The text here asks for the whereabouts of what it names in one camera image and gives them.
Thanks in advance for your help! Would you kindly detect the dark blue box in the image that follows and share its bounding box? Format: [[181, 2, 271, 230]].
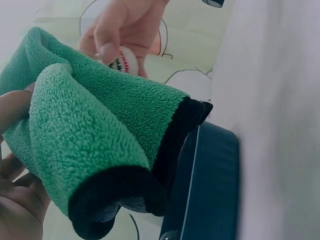
[[159, 121, 241, 240]]

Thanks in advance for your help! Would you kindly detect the white printed ball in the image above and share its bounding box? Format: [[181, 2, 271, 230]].
[[96, 46, 139, 76]]

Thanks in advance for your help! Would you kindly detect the person's right hand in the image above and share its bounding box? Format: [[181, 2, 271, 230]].
[[77, 0, 171, 79]]

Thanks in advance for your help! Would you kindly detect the black wrist band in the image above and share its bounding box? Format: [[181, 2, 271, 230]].
[[201, 0, 225, 9]]

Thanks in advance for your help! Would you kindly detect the green cloth with black edge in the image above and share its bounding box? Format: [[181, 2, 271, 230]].
[[0, 26, 214, 240]]

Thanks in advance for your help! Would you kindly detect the person's left hand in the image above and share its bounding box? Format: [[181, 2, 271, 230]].
[[0, 83, 52, 240]]

